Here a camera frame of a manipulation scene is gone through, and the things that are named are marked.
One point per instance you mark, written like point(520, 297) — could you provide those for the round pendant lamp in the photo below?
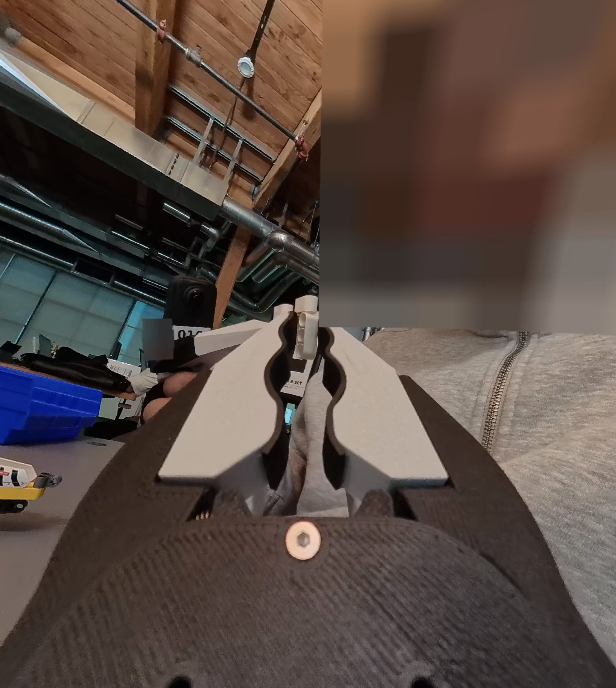
point(244, 65)

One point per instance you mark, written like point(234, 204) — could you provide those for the person's right hand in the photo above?
point(171, 387)

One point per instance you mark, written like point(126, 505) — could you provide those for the small white brick piece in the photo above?
point(305, 338)

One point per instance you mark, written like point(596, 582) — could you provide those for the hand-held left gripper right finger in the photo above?
point(394, 430)

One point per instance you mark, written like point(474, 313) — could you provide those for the blue storage bin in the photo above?
point(17, 403)

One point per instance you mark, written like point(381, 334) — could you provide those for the black bag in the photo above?
point(71, 368)

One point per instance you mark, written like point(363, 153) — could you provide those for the person's grey hoodie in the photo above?
point(555, 430)

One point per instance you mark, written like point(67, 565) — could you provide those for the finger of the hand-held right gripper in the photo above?
point(227, 336)

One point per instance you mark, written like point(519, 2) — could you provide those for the silver ventilation duct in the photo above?
point(125, 145)

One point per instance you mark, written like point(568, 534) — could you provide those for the ceiling sprinkler pipe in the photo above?
point(192, 55)

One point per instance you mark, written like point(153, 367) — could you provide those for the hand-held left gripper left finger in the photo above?
point(216, 430)

